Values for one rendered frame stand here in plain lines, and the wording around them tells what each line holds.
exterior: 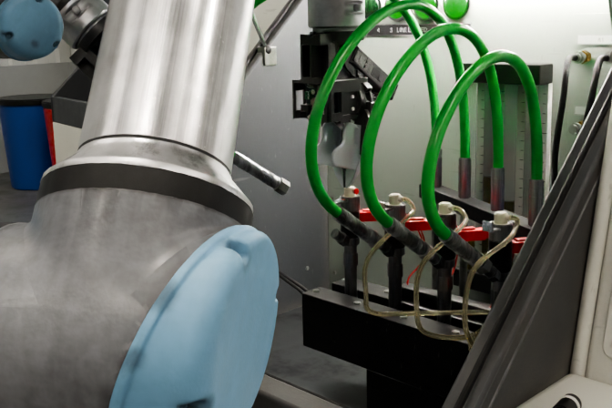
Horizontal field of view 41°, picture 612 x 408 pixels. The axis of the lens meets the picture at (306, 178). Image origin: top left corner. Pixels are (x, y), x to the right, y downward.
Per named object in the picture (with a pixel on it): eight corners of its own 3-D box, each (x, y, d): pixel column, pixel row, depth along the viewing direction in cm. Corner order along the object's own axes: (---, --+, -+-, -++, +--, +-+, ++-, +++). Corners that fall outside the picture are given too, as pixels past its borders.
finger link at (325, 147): (305, 189, 112) (304, 122, 110) (335, 183, 116) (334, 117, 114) (321, 192, 110) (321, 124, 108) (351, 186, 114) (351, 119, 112)
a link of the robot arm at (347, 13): (334, -2, 112) (380, -5, 107) (334, 32, 113) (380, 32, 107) (295, -2, 107) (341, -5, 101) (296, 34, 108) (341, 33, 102)
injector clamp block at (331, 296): (303, 391, 119) (300, 290, 116) (350, 369, 126) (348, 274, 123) (509, 478, 95) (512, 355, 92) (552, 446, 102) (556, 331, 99)
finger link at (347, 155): (322, 192, 110) (321, 124, 108) (351, 186, 114) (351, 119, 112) (339, 196, 107) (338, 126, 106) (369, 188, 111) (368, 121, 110)
